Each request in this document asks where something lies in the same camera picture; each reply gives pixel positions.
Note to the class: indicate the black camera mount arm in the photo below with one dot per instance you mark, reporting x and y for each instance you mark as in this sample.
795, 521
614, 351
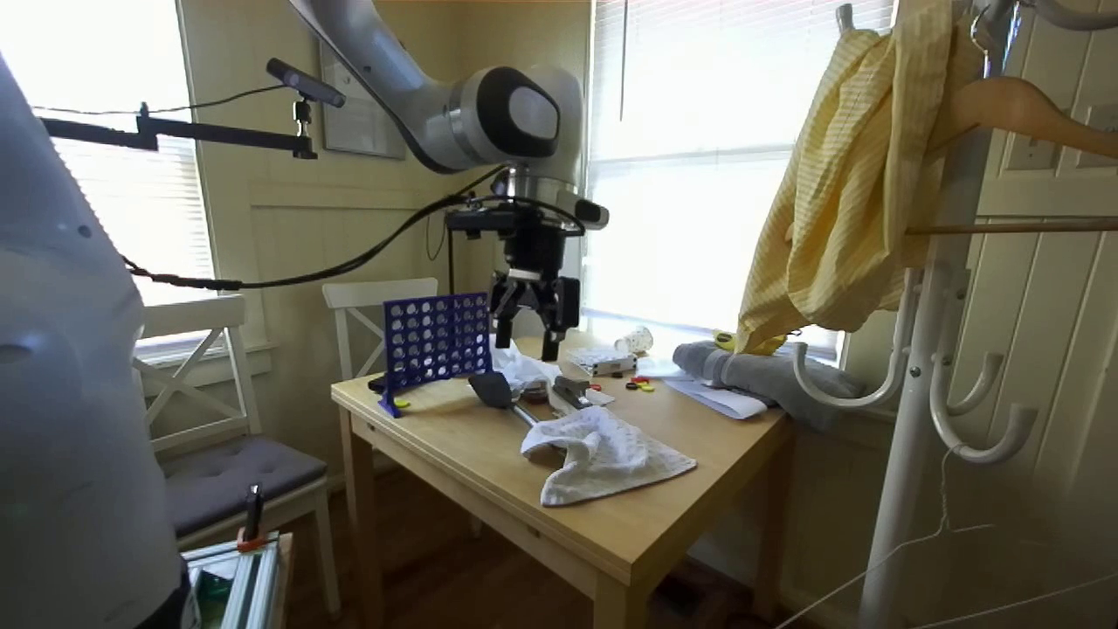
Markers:
212, 132

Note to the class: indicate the grey folded towel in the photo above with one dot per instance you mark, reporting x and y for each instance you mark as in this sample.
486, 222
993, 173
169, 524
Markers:
769, 378

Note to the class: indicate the black orange screwdriver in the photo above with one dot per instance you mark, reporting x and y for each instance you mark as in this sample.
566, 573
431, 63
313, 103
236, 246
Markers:
253, 519

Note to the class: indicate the white window blinds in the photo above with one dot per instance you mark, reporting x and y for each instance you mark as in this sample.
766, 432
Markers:
127, 211
685, 177

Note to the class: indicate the white towel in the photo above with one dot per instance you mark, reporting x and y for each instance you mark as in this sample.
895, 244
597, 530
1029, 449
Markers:
606, 460

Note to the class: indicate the white coat stand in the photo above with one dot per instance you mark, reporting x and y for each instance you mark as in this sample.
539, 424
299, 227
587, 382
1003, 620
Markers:
920, 385

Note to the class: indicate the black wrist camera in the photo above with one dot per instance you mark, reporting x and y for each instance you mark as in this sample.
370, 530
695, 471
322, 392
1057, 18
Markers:
592, 211

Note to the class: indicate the light wooden table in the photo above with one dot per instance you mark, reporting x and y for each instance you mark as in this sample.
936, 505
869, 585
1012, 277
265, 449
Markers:
606, 524

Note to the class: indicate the patterned paper cup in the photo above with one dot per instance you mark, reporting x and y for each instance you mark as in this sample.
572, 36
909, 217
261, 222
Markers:
639, 341

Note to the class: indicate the grey seat cushion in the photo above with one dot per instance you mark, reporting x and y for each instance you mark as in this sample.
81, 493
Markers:
240, 478

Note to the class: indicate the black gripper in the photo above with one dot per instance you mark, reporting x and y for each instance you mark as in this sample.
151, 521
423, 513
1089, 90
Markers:
537, 246

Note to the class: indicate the white plain chair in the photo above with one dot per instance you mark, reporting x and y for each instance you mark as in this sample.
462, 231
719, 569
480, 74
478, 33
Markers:
351, 294

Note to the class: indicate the white crumpled cloth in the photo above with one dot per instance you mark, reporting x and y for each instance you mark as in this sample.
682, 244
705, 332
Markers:
527, 372

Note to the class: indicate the white open box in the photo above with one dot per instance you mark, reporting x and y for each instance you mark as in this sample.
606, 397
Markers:
232, 583

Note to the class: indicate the wooden clothes hanger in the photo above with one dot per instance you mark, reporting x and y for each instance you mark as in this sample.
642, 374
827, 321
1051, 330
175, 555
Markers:
1026, 107

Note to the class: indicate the white panelled door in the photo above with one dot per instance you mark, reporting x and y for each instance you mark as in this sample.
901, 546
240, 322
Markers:
1071, 351

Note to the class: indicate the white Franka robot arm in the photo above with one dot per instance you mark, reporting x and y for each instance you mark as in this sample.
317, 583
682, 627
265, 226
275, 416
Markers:
442, 107

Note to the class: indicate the white paper sheet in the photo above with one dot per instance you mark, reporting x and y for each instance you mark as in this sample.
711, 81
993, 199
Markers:
723, 400

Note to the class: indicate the red game disc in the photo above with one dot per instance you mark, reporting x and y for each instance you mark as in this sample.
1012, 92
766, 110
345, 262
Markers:
634, 382

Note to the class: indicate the white cross-back chair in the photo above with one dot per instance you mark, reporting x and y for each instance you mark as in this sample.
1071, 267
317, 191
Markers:
195, 372

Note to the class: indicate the grey wedge object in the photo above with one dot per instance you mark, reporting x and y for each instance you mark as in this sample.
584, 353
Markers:
572, 392

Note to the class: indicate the yellow shirt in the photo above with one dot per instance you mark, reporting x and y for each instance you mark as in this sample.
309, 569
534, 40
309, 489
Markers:
840, 211

